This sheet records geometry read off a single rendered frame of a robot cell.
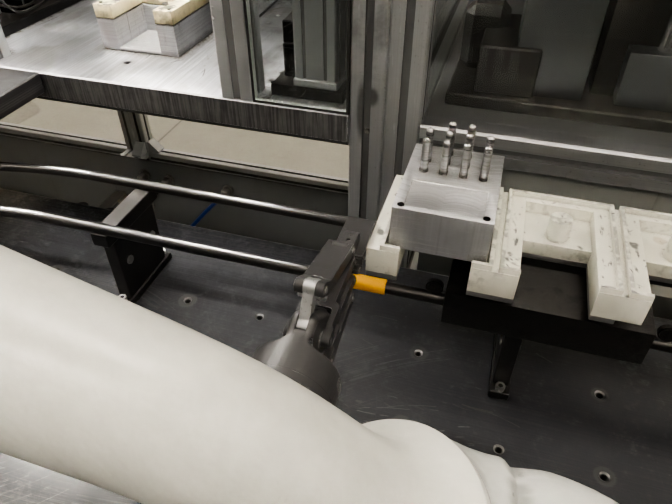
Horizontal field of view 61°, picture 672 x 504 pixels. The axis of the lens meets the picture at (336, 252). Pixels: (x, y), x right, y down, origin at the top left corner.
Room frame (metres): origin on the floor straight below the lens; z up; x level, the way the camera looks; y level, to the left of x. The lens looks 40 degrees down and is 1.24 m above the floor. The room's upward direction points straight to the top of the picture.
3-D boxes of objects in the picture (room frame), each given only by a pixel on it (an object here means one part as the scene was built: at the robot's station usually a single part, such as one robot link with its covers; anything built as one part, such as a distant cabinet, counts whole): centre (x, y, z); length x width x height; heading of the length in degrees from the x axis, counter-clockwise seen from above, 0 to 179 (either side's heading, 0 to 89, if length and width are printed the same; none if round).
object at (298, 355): (0.30, 0.03, 0.88); 0.09 x 0.07 x 0.08; 163
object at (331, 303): (0.36, 0.01, 0.89); 0.11 x 0.04 x 0.01; 163
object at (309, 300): (0.31, 0.02, 0.91); 0.05 x 0.02 x 0.05; 163
